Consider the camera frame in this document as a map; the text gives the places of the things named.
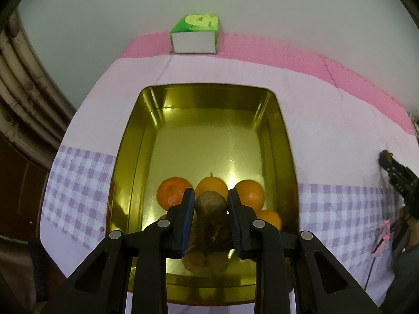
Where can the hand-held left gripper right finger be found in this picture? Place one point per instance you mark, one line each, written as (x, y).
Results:
(236, 225)

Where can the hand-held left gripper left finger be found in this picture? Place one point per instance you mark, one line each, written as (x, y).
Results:
(187, 222)

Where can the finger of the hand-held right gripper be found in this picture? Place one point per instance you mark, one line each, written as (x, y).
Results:
(404, 181)

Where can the longan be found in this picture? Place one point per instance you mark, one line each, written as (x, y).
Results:
(217, 262)
(193, 261)
(211, 206)

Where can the orange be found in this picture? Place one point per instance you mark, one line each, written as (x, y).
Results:
(250, 194)
(211, 183)
(271, 219)
(171, 192)

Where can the maroon tin box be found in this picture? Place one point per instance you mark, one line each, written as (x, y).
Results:
(209, 130)

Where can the pink tape strip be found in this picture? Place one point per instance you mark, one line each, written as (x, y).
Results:
(382, 237)

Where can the pink and purple checked cloth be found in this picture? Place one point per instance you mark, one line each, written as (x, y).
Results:
(327, 121)

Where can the dark wooden furniture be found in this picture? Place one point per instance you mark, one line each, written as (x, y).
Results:
(23, 186)

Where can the green tissue pack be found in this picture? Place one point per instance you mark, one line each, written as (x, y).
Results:
(196, 36)

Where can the beige patterned curtain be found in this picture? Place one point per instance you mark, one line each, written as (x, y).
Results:
(29, 88)

